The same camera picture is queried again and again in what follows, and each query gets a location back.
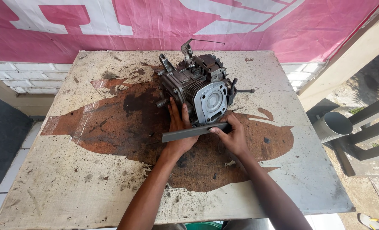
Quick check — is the person's left hand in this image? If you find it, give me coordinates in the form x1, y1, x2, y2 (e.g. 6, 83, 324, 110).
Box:
166, 97, 200, 156

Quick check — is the person's right hand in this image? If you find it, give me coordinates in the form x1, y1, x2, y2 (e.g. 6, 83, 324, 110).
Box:
208, 112, 249, 157

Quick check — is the grey metal file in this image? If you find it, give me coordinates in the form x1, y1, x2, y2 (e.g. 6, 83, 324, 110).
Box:
162, 122, 232, 143

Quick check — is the grey small engine block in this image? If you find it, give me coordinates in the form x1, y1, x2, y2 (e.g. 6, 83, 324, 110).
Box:
155, 39, 255, 126

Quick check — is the worn wooden table board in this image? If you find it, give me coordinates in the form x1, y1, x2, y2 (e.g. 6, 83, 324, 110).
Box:
0, 50, 356, 230

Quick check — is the green plastic bucket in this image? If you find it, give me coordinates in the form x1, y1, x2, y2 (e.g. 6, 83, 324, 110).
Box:
185, 222, 223, 230

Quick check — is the grey plastic pipe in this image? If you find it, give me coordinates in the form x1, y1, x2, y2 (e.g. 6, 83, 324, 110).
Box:
313, 111, 354, 144

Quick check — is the pink and white banner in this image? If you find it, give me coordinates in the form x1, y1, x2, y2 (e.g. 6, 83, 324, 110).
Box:
0, 0, 379, 64

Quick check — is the grey metal railing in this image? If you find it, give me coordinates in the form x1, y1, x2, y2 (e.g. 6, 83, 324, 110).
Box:
306, 93, 379, 177

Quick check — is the sandal with yellow strap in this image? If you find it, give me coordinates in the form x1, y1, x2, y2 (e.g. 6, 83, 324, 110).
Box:
358, 213, 379, 230

